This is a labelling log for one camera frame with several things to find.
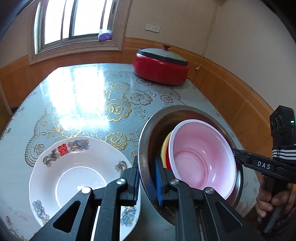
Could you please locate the blue floral tablecloth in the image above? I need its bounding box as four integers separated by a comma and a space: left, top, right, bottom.
1, 64, 242, 240

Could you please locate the smaller white decorated plate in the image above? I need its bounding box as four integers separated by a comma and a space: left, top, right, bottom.
29, 137, 140, 240

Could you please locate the right hand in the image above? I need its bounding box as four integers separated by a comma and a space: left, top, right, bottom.
255, 177, 295, 218

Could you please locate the window with grey frame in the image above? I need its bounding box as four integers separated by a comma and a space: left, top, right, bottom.
27, 1, 132, 65

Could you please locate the purple white bag on sill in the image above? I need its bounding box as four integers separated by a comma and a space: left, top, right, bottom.
98, 29, 112, 42

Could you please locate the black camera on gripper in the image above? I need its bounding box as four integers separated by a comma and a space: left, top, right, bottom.
269, 105, 295, 163

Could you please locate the red plastic bowl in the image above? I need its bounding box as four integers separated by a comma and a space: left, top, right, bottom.
168, 119, 237, 199

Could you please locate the stainless steel bowl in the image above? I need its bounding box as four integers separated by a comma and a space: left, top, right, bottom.
138, 105, 243, 224

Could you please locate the white power cord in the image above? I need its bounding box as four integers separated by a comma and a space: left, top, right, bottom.
195, 34, 212, 70

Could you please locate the red electric pot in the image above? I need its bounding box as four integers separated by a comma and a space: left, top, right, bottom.
132, 45, 189, 86

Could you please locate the yellow plastic bowl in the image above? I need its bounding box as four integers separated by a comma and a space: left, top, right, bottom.
161, 132, 171, 170

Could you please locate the white wall socket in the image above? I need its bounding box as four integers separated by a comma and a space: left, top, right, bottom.
145, 24, 161, 33

